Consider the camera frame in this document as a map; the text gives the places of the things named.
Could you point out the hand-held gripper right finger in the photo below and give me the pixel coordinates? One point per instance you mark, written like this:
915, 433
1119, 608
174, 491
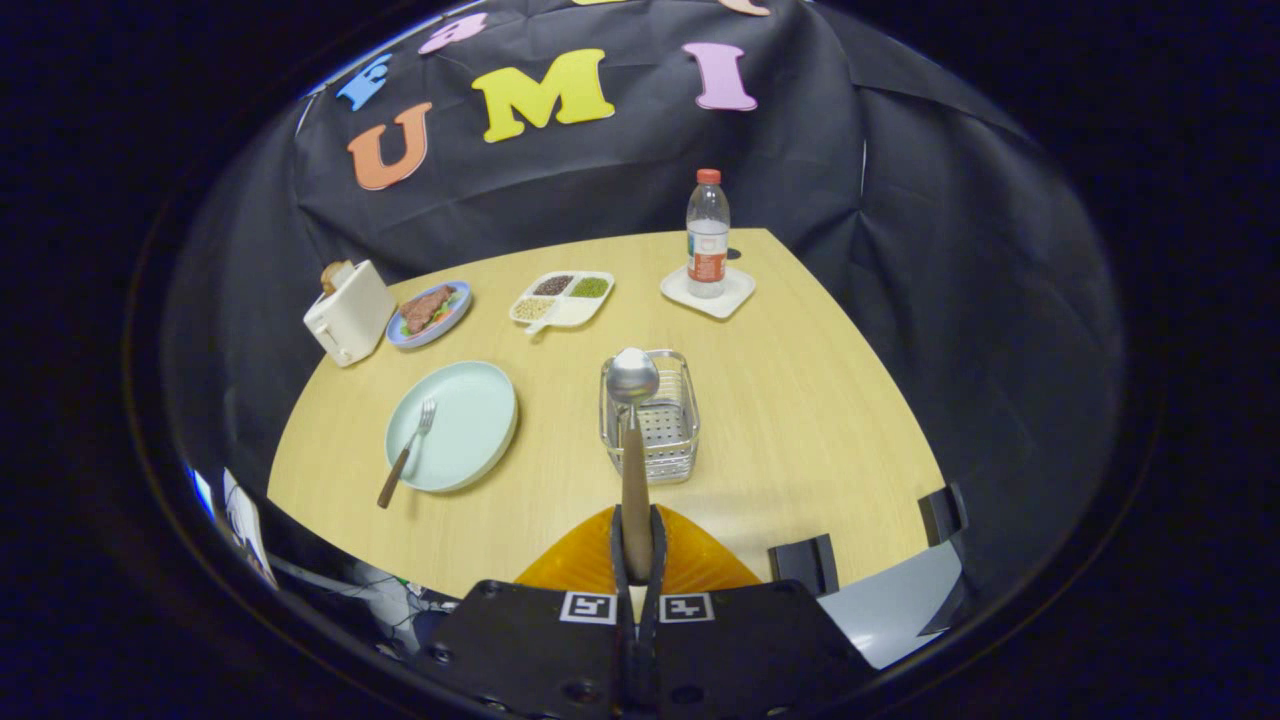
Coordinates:
750, 650

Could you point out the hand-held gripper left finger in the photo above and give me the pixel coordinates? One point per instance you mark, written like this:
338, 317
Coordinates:
530, 650

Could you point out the black chair back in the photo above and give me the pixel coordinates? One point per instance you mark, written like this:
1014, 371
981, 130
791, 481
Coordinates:
942, 515
805, 565

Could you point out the light green plate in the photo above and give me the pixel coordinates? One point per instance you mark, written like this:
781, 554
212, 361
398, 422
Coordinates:
465, 420

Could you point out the white board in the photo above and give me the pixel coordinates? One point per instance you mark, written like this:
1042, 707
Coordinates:
248, 525

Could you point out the blue plate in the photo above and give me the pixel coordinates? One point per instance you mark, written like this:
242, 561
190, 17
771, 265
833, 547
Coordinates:
450, 320

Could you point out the white divided dish with beans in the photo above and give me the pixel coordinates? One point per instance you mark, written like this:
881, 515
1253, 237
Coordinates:
570, 312

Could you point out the white square coaster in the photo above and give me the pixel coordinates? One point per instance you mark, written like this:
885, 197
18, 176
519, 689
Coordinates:
735, 295

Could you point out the steak with salad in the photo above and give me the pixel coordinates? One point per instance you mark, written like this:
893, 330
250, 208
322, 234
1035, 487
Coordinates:
425, 308

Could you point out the white toaster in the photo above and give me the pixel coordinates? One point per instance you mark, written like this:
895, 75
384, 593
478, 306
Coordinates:
352, 320

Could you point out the clear water bottle red cap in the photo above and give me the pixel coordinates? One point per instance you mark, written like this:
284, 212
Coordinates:
708, 240

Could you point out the toasted bread slice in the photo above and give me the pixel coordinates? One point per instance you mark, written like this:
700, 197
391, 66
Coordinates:
335, 275

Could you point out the black backdrop cloth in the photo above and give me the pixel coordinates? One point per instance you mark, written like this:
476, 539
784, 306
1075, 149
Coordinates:
800, 170

